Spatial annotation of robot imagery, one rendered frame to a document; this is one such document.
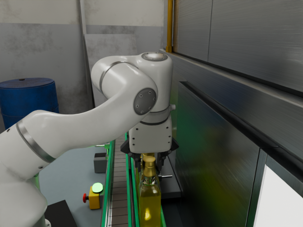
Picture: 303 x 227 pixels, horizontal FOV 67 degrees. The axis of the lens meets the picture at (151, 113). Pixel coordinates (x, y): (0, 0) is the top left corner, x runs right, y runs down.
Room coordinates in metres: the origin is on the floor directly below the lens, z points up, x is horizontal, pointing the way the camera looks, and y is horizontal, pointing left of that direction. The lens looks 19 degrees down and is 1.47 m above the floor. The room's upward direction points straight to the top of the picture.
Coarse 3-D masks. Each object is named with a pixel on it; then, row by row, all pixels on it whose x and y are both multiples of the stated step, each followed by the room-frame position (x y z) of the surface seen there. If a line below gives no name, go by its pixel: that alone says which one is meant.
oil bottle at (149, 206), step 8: (144, 184) 0.51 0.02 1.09; (152, 184) 0.50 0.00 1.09; (144, 192) 0.49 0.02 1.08; (152, 192) 0.49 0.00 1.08; (160, 192) 0.50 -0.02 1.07; (144, 200) 0.48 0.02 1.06; (152, 200) 0.49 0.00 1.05; (160, 200) 0.49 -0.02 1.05; (144, 208) 0.48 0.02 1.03; (152, 208) 0.49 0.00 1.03; (160, 208) 0.49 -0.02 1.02; (144, 216) 0.48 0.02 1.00; (152, 216) 0.49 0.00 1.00; (160, 216) 0.49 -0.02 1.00; (144, 224) 0.48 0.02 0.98; (152, 224) 0.49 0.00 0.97; (160, 224) 0.49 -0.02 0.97
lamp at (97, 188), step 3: (96, 183) 0.83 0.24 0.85; (99, 183) 0.83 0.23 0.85; (93, 186) 0.81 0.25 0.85; (96, 186) 0.81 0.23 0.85; (99, 186) 0.81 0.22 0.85; (93, 189) 0.80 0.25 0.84; (96, 189) 0.80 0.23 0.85; (99, 189) 0.80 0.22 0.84; (102, 189) 0.82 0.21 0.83; (93, 192) 0.80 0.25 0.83; (96, 192) 0.80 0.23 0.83; (99, 192) 0.80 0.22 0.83
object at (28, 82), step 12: (0, 84) 2.52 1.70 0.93; (12, 84) 2.52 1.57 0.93; (24, 84) 2.52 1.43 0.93; (36, 84) 2.52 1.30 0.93; (48, 84) 2.57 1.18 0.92; (0, 96) 2.38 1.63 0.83; (12, 96) 2.33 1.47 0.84; (24, 96) 2.35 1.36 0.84; (36, 96) 2.40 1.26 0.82; (48, 96) 2.52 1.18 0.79; (0, 108) 2.45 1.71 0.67; (12, 108) 2.33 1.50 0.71; (24, 108) 2.34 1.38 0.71; (36, 108) 2.39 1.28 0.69; (48, 108) 2.50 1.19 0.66; (12, 120) 2.34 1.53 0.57
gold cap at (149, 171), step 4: (148, 156) 0.53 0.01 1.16; (152, 156) 0.53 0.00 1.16; (144, 160) 0.51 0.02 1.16; (148, 160) 0.51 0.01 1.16; (152, 160) 0.51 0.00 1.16; (144, 164) 0.50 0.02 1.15; (148, 164) 0.50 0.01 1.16; (152, 164) 0.50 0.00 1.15; (144, 168) 0.50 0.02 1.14; (148, 168) 0.50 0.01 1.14; (152, 168) 0.50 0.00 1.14; (144, 172) 0.50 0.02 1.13; (148, 172) 0.50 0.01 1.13; (152, 172) 0.50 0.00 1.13; (148, 176) 0.50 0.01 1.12; (152, 176) 0.50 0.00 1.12
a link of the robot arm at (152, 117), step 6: (168, 108) 0.46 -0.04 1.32; (174, 108) 0.47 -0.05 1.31; (150, 114) 0.43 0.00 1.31; (156, 114) 0.43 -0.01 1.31; (162, 114) 0.44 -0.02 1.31; (168, 114) 0.47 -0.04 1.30; (144, 120) 0.44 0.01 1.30; (150, 120) 0.44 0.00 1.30; (156, 120) 0.44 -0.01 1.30; (162, 120) 0.45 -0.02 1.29
